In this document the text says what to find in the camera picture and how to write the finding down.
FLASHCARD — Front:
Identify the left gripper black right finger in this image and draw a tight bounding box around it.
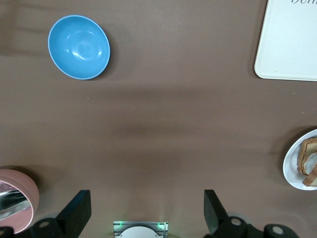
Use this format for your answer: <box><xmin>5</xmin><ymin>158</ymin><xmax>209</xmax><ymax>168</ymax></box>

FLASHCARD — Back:
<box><xmin>203</xmin><ymin>189</ymin><xmax>251</xmax><ymax>238</ymax></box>

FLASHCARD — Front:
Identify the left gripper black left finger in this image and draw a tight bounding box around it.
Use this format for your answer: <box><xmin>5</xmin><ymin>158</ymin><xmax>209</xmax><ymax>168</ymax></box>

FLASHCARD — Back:
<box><xmin>30</xmin><ymin>189</ymin><xmax>92</xmax><ymax>238</ymax></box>

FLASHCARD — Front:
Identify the white round plate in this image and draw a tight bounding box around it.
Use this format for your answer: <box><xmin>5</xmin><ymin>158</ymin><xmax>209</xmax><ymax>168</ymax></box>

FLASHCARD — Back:
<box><xmin>283</xmin><ymin>128</ymin><xmax>317</xmax><ymax>191</ymax></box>

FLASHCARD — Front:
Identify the plain brown bread slice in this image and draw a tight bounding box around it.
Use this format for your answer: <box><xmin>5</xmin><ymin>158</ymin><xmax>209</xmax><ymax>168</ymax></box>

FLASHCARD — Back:
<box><xmin>302</xmin><ymin>165</ymin><xmax>317</xmax><ymax>186</ymax></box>

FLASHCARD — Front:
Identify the pink ribbed bowl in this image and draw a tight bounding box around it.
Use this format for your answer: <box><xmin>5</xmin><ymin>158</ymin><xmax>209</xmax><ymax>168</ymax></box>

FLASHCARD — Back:
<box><xmin>0</xmin><ymin>168</ymin><xmax>40</xmax><ymax>235</ymax></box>

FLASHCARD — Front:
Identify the metal ladle spoon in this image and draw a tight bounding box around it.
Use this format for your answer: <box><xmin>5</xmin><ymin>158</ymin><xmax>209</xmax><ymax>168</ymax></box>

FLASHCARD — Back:
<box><xmin>0</xmin><ymin>189</ymin><xmax>29</xmax><ymax>221</ymax></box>

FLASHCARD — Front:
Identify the blue bowl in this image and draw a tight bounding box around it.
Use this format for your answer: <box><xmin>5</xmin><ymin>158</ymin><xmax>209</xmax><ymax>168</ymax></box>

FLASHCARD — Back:
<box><xmin>48</xmin><ymin>14</ymin><xmax>111</xmax><ymax>80</ymax></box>

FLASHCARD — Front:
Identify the cream bear print tray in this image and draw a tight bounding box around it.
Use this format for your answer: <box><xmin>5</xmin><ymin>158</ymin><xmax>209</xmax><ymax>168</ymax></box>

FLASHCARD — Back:
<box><xmin>254</xmin><ymin>0</ymin><xmax>317</xmax><ymax>81</ymax></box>

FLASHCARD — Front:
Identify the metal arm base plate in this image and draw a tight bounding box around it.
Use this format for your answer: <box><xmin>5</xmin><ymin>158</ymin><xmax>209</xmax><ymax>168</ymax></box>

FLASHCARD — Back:
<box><xmin>113</xmin><ymin>220</ymin><xmax>169</xmax><ymax>238</ymax></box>

